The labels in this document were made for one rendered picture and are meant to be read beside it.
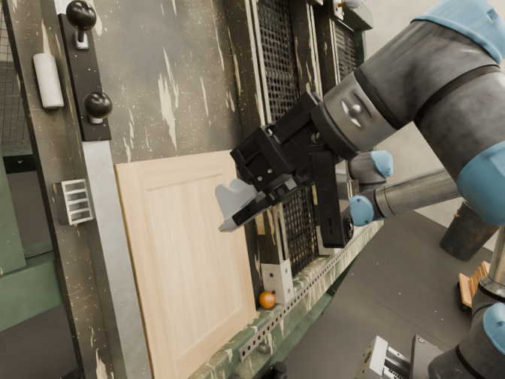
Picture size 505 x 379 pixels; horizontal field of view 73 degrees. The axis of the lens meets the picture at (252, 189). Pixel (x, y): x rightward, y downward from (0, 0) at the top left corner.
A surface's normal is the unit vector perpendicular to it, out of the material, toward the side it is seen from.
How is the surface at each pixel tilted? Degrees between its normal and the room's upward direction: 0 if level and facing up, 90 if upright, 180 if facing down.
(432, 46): 76
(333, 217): 90
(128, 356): 57
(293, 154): 90
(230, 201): 93
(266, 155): 90
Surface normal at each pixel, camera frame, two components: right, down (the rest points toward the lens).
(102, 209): 0.83, -0.05
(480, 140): -0.72, -0.05
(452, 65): -0.42, -0.26
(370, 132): 0.01, 0.70
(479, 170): -0.87, 0.18
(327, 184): -0.48, 0.21
